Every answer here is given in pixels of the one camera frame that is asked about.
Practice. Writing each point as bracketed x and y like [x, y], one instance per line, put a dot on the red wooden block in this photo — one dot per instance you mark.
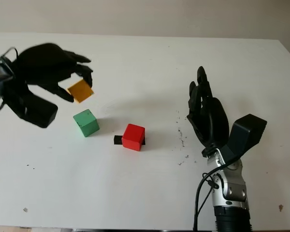
[134, 137]

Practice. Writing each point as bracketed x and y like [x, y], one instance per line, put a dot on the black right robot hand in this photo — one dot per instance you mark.
[212, 120]

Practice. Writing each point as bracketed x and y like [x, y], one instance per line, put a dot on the yellow wooden block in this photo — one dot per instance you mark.
[81, 91]

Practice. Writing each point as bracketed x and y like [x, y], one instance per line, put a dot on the black tape strip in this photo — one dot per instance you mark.
[117, 140]

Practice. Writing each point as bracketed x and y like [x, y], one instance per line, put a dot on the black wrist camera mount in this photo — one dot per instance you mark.
[246, 133]
[36, 108]

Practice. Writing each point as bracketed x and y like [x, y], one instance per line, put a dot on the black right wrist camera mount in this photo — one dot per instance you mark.
[246, 133]

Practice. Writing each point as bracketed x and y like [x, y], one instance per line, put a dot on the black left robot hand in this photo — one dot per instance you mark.
[43, 65]

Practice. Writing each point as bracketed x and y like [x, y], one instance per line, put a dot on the green wooden block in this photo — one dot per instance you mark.
[87, 123]

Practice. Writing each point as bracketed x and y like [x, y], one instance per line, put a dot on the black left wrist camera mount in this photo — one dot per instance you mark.
[36, 108]

